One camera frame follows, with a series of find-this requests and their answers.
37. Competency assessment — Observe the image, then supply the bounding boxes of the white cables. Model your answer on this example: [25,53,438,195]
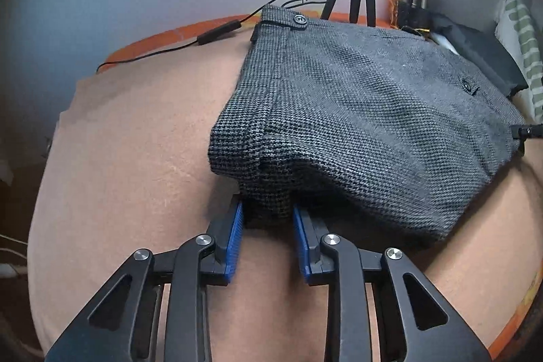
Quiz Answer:
[0,234,30,279]

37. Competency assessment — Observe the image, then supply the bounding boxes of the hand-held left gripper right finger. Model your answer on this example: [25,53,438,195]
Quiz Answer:
[292,204,493,362]

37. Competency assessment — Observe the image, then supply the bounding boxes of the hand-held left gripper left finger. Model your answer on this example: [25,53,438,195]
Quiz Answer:
[44,201,245,362]

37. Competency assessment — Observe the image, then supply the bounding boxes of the orange mattress cover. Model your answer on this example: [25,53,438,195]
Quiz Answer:
[104,9,536,351]

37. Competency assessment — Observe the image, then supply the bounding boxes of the grey houndstooth pants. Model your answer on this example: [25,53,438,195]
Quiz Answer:
[207,4,527,247]

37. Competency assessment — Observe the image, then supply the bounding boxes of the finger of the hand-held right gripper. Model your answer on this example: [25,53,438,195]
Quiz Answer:
[511,123,543,156]

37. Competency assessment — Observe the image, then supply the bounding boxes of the black bag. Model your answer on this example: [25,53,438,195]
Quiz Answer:
[428,12,529,98]

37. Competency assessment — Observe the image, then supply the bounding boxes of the green striped white cloth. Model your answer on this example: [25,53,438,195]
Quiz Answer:
[494,0,543,121]

